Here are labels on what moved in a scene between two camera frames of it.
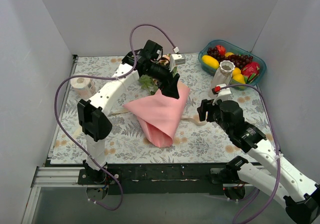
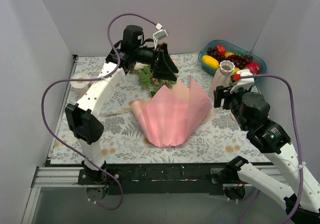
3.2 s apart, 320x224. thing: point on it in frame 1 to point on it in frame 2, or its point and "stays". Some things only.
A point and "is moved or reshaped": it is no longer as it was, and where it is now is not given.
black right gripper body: x=204 y=109 to x=222 y=97
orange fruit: x=228 y=54 stays
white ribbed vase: x=224 y=75 stays
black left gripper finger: x=170 y=88 to x=164 y=67
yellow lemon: x=236 y=71 stays
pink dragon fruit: x=250 y=71 stays
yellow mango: x=210 y=61 stays
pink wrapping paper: x=159 y=114 is moved or reshaped
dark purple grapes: x=239 y=60 stays
